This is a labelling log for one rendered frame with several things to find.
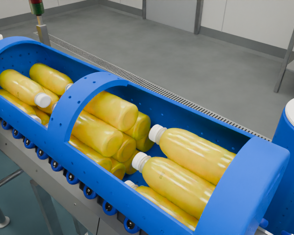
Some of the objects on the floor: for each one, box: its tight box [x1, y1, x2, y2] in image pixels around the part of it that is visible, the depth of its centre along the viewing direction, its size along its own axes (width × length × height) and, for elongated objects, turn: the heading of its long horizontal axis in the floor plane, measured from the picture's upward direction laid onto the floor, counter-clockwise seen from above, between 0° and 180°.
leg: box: [30, 179, 63, 235], centre depth 137 cm, size 6×6×63 cm
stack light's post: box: [36, 24, 51, 47], centre depth 172 cm, size 4×4×110 cm
